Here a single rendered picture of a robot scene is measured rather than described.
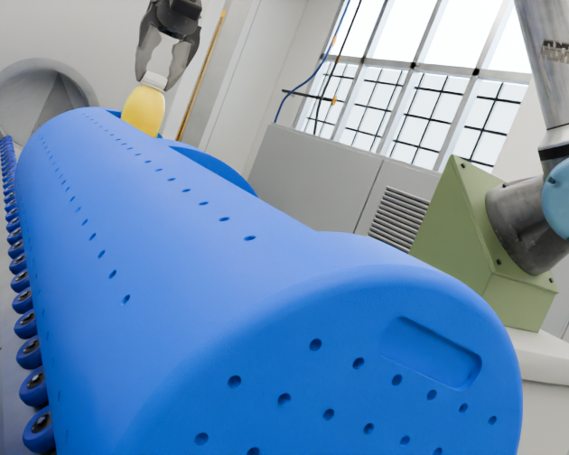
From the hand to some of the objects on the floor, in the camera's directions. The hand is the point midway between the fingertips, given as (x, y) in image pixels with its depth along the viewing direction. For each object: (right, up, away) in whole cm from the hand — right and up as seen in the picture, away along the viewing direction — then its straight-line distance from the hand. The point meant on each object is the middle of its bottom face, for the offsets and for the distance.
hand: (154, 79), depth 96 cm
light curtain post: (-51, -110, +90) cm, 151 cm away
